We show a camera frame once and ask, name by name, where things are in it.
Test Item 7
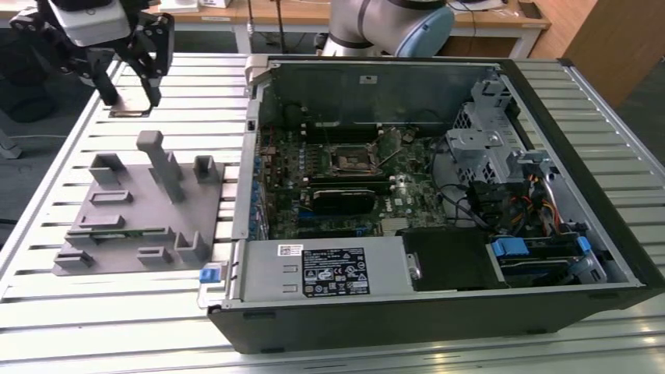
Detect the wooden cabinet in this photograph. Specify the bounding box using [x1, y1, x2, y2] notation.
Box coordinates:
[529, 0, 665, 110]

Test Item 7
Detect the hard disk in blue carrier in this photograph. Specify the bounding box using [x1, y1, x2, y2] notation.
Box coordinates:
[488, 235, 594, 260]

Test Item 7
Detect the blue case latch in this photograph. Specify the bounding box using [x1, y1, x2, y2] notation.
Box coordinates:
[200, 263, 224, 284]

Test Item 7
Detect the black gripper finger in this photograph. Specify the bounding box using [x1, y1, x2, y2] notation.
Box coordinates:
[115, 12, 176, 109]
[8, 8, 125, 107]

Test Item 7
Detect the black office chair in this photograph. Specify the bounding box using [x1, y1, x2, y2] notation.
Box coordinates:
[0, 26, 61, 124]

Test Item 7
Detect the black PC case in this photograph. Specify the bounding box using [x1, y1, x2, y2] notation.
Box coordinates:
[196, 54, 665, 355]

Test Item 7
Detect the CPU socket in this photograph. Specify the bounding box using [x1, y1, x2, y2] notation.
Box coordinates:
[328, 144, 384, 176]

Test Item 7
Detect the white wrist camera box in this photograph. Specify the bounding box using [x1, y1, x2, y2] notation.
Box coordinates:
[49, 0, 132, 48]

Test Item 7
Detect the coloured power wire bundle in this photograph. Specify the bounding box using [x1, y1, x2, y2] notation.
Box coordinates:
[508, 173, 565, 237]

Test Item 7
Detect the green motherboard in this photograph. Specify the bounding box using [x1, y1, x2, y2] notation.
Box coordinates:
[257, 124, 453, 241]

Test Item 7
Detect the black graphics card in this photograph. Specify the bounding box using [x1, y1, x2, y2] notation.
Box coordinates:
[309, 189, 376, 217]

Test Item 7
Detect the silver CPU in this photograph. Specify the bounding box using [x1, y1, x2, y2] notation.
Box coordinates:
[109, 96, 154, 118]

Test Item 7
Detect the silver metal drive cage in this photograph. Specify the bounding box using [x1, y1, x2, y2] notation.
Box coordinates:
[444, 76, 540, 188]

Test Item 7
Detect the black plastic shroud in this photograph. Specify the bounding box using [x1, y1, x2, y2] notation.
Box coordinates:
[402, 227, 509, 293]

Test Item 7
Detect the grey stand foot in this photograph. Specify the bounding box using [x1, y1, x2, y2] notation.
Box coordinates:
[0, 126, 23, 161]

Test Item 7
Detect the silver power supply unit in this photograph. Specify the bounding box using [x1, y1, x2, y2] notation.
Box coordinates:
[228, 235, 417, 304]

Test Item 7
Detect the black RAM slot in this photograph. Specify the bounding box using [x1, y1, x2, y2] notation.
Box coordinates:
[302, 123, 380, 135]
[305, 134, 380, 144]
[309, 175, 392, 185]
[309, 182, 394, 192]

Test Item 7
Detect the plain white box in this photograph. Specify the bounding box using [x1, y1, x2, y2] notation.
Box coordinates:
[158, 0, 201, 12]

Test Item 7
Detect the grey parts rack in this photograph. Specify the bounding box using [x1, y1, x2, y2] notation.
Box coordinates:
[49, 130, 228, 277]

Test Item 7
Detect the metal socket cover frame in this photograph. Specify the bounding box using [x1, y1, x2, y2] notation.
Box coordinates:
[374, 127, 406, 167]

